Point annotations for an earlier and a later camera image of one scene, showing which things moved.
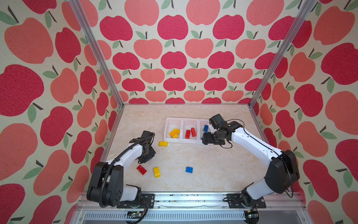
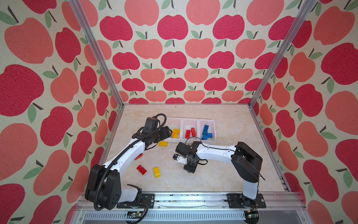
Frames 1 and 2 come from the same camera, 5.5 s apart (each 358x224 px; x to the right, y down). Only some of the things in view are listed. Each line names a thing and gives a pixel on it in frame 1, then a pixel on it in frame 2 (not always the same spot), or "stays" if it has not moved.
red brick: [141, 170] stays
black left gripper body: [150, 153] to [161, 135]
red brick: [188, 133] stays
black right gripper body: [213, 138] to [189, 167]
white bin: [173, 129] stays
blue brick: [205, 128] stays
